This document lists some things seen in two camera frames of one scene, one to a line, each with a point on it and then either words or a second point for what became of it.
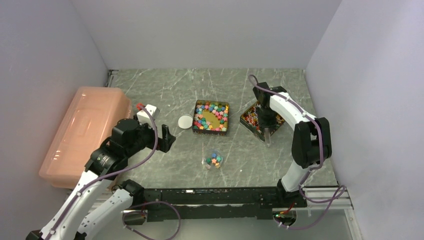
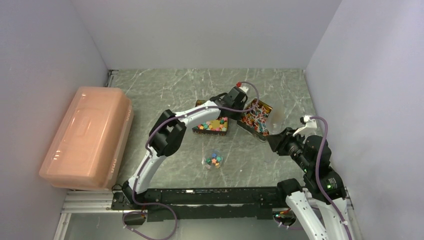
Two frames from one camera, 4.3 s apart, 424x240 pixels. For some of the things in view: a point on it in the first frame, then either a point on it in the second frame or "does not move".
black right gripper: [263, 124] → [284, 137]
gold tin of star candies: [211, 118] does not move
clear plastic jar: [214, 159] does not move
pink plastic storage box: [90, 120] does not move
